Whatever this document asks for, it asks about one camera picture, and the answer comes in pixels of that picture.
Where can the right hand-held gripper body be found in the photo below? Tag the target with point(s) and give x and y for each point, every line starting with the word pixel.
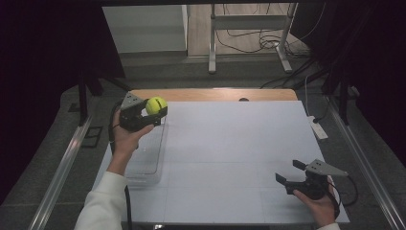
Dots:
pixel 314 183

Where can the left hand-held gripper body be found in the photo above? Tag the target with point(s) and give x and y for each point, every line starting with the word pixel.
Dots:
pixel 132 119

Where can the yellow tennis ball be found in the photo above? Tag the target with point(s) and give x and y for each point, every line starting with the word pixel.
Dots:
pixel 155 104

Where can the clear plastic container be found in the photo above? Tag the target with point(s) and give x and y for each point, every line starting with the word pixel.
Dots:
pixel 150 150

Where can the person's left hand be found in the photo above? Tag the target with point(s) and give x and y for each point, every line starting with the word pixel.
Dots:
pixel 126 140

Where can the person's right hand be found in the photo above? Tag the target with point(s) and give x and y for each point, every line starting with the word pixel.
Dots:
pixel 319 207

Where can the white power strip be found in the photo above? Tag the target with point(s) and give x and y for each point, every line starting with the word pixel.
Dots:
pixel 318 128

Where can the black stand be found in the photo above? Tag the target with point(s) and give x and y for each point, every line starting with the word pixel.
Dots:
pixel 343 96
pixel 83 96

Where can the white cabinet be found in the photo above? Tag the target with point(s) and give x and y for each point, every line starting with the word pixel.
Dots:
pixel 143 28

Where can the black desk grommet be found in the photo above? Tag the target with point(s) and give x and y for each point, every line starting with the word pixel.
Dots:
pixel 243 99

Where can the dark curtain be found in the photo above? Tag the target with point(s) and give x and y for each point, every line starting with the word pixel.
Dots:
pixel 41 80
pixel 376 64

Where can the black floor frame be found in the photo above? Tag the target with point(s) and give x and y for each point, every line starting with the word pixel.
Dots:
pixel 92 137

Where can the aluminium rail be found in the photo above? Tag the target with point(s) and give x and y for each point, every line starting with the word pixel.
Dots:
pixel 367 166
pixel 60 172

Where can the grey metal table frame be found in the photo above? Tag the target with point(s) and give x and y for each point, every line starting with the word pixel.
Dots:
pixel 249 22

